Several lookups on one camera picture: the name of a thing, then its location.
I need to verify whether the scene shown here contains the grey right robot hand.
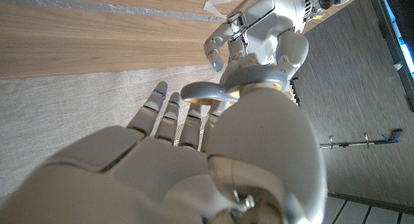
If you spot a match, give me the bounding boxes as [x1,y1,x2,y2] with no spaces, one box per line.
[0,80,328,224]

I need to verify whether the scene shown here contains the grey tape table outline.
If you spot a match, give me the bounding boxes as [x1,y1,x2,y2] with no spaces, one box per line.
[0,0,228,24]

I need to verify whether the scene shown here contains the beige striped curtain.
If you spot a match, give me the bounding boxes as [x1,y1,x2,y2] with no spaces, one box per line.
[0,64,227,199]

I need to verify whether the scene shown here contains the grey scissors with yellow handles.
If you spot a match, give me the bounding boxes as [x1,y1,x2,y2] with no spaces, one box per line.
[180,64,289,106]

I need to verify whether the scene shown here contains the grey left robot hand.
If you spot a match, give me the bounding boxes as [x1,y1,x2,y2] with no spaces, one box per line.
[202,0,311,86]

